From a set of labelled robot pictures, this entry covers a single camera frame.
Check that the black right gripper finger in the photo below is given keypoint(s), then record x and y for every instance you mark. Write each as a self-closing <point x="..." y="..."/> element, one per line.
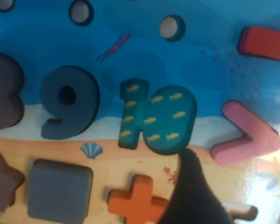
<point x="191" y="198"/>

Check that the pink greater-than sign piece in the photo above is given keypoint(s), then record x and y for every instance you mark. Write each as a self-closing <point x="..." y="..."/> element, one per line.
<point x="268" y="141"/>

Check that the orange plus sign piece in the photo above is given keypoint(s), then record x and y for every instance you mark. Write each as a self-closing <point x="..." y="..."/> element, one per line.
<point x="140" y="200"/>

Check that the dark blue square piece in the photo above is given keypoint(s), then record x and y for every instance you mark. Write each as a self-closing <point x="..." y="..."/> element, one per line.
<point x="58" y="193"/>

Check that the dark blue number nine piece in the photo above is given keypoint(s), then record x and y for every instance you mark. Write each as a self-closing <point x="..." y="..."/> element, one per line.
<point x="88" y="112"/>

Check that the wooden sea-print puzzle board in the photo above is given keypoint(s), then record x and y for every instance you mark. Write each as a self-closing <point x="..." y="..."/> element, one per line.
<point x="154" y="58"/>

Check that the red minus sign piece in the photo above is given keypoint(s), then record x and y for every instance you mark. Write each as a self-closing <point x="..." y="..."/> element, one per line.
<point x="266" y="44"/>

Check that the brown star piece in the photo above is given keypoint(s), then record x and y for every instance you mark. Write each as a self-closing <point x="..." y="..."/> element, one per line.
<point x="2" y="182"/>

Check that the purple number eight piece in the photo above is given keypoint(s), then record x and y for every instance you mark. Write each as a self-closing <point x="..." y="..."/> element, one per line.
<point x="11" y="70"/>

